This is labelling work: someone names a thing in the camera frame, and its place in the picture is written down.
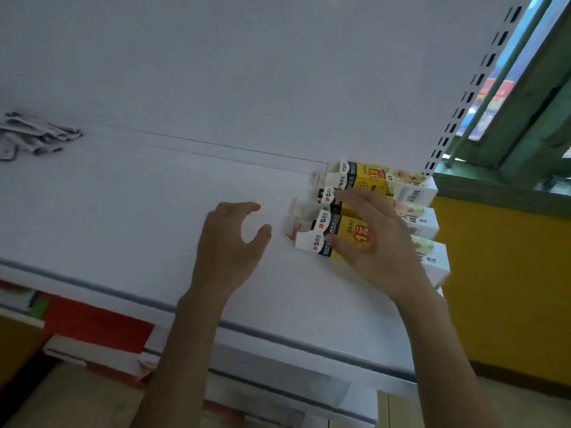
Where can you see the person's left hand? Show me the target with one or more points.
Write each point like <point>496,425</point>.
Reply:
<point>223,256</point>

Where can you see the person's right hand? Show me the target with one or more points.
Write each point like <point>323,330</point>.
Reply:
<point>388,254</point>

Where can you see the person's right fingers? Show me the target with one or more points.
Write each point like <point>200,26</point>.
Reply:
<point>359,204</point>

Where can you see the person's left thumb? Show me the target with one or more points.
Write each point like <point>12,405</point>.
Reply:
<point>258,238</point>

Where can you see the yellow white carton box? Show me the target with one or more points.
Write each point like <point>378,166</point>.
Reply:
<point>388,182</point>
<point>435,260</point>
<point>423,220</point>

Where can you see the person's left forearm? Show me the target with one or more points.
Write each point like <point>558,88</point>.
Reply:
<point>185,361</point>

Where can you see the person's right forearm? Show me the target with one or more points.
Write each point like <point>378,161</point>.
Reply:
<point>441,365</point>

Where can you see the white metal shelf unit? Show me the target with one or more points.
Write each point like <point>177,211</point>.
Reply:
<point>178,129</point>

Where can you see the white slotted shelf upright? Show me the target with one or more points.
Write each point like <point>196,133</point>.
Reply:
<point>473,84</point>

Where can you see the red cardboard box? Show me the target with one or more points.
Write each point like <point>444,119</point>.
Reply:
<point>98,323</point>

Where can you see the white red torn box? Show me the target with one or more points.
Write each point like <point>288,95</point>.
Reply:
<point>98,358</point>

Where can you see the green window frame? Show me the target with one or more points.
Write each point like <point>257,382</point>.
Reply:
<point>522,129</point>

